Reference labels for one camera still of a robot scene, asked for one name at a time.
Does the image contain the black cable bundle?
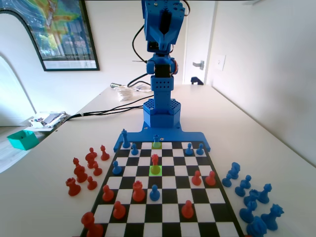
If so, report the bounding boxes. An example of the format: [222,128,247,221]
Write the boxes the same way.
[60,97,145,124]

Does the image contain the white arched panel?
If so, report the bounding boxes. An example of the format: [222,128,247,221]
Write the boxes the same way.
[0,11,46,126]

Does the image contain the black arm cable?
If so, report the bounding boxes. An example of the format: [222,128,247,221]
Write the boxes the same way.
[131,23,149,65]

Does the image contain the black and white chessboard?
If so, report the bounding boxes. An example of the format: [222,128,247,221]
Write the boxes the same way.
[79,140,247,237]

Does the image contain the blue queen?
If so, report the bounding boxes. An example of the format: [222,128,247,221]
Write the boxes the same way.
[260,203,285,232]

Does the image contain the red knight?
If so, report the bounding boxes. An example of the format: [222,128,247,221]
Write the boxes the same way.
[74,165,88,183]
[84,152,97,169]

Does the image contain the white door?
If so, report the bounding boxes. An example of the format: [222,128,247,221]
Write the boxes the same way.
[184,0,218,86]

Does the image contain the flat printed papers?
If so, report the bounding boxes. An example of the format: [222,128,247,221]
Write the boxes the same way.
[133,83,153,92]

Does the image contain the white stacked items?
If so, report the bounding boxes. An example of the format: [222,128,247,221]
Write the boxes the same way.
[116,85,135,102]

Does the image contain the red rook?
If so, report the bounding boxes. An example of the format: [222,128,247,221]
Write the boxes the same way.
[132,180,146,202]
[65,177,81,197]

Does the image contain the black framed map poster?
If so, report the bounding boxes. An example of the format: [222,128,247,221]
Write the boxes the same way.
[0,0,101,72]

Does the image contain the pile of papers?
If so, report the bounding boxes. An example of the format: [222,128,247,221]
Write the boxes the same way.
[28,111,71,131]

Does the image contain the blue king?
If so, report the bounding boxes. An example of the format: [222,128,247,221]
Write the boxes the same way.
[121,128,131,149]

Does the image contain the blue plastic clamp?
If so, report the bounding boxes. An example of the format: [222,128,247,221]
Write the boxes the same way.
[190,76,205,86]

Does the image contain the blue base plate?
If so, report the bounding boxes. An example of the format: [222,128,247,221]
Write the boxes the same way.
[113,122,212,153]

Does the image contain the white light switch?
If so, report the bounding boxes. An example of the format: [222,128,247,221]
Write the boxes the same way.
[215,54,227,72]

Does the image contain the teal plastic box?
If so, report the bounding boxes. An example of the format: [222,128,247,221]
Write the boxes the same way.
[6,130,39,151]

